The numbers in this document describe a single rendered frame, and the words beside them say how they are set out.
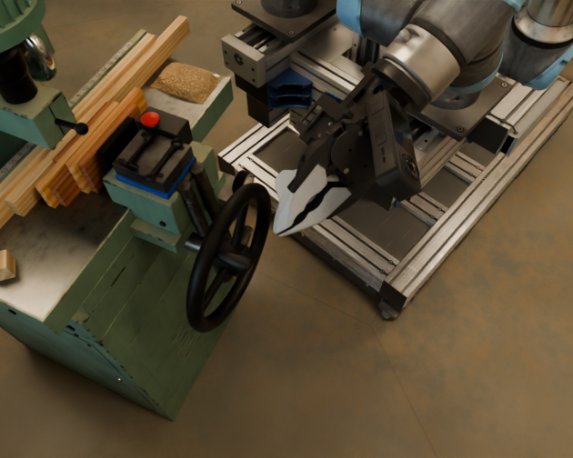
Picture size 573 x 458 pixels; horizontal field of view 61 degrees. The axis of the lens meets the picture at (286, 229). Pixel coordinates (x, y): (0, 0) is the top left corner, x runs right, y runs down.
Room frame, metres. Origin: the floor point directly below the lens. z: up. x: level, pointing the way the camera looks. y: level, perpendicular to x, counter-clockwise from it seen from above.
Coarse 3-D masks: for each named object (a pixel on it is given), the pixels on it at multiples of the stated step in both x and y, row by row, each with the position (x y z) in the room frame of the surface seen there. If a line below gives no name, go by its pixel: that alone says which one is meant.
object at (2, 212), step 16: (144, 48) 0.86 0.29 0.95; (128, 64) 0.81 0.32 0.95; (112, 80) 0.76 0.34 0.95; (96, 96) 0.71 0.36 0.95; (80, 112) 0.67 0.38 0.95; (32, 160) 0.55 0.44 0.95; (16, 176) 0.52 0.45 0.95; (0, 192) 0.48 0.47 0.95; (0, 208) 0.46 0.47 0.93; (0, 224) 0.45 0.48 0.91
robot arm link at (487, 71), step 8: (488, 56) 0.45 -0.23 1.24; (496, 56) 0.47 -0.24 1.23; (472, 64) 0.45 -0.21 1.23; (480, 64) 0.46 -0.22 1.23; (488, 64) 0.46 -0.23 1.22; (496, 64) 0.48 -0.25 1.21; (464, 72) 0.46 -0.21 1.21; (472, 72) 0.46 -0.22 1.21; (480, 72) 0.46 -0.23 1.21; (488, 72) 0.47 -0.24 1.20; (496, 72) 0.50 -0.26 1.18; (456, 80) 0.48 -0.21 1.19; (464, 80) 0.47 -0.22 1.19; (472, 80) 0.47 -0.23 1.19; (480, 80) 0.48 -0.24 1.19; (488, 80) 0.49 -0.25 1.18; (448, 88) 0.50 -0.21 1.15; (456, 88) 0.49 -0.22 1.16; (464, 88) 0.48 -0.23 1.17; (472, 88) 0.48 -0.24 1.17; (480, 88) 0.49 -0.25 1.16
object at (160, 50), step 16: (176, 32) 0.93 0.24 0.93; (160, 48) 0.87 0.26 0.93; (144, 64) 0.82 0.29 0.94; (160, 64) 0.86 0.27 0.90; (128, 80) 0.77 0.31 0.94; (144, 80) 0.80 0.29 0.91; (112, 96) 0.72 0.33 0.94; (48, 160) 0.56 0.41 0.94; (32, 176) 0.52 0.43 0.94; (16, 192) 0.49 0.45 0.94; (32, 192) 0.50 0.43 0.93; (16, 208) 0.47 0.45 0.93
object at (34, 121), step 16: (0, 96) 0.58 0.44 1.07; (48, 96) 0.58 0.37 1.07; (64, 96) 0.59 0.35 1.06; (0, 112) 0.56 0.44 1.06; (16, 112) 0.54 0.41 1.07; (32, 112) 0.54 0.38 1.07; (48, 112) 0.55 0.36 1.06; (64, 112) 0.58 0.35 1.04; (0, 128) 0.57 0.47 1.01; (16, 128) 0.55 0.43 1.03; (32, 128) 0.53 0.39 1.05; (48, 128) 0.54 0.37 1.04; (64, 128) 0.56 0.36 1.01; (48, 144) 0.53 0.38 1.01
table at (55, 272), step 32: (160, 96) 0.76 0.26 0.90; (224, 96) 0.79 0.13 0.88; (192, 128) 0.68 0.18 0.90; (32, 224) 0.45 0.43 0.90; (64, 224) 0.45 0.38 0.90; (96, 224) 0.45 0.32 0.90; (128, 224) 0.47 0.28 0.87; (192, 224) 0.48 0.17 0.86; (32, 256) 0.39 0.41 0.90; (64, 256) 0.39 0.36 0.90; (96, 256) 0.39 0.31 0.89; (0, 288) 0.33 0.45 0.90; (32, 288) 0.33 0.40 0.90; (64, 288) 0.33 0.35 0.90; (32, 320) 0.29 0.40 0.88; (64, 320) 0.30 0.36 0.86
